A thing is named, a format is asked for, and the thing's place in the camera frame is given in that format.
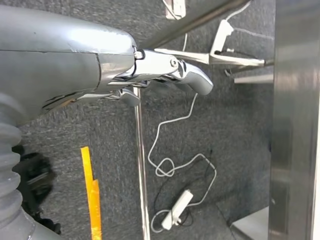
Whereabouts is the white power cable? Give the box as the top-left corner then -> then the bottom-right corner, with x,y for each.
147,92 -> 217,234

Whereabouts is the thin white cable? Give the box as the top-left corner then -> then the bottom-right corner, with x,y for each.
182,0 -> 275,52

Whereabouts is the white metal frame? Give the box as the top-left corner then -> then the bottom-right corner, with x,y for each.
154,19 -> 266,68

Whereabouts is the steel workbench white top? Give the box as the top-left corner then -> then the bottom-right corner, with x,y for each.
134,0 -> 320,240

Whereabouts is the white power strip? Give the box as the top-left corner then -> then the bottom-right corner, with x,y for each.
161,189 -> 195,231

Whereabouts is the white panel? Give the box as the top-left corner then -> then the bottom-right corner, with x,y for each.
229,206 -> 269,240

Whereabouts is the black robot foot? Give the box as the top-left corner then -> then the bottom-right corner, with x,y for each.
12,145 -> 62,234

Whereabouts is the thin black cable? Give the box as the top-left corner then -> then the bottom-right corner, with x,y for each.
152,149 -> 214,229

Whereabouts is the yellow floor tape square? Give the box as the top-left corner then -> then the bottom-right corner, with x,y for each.
80,146 -> 103,240

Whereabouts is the white box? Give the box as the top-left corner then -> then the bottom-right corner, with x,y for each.
162,0 -> 187,21

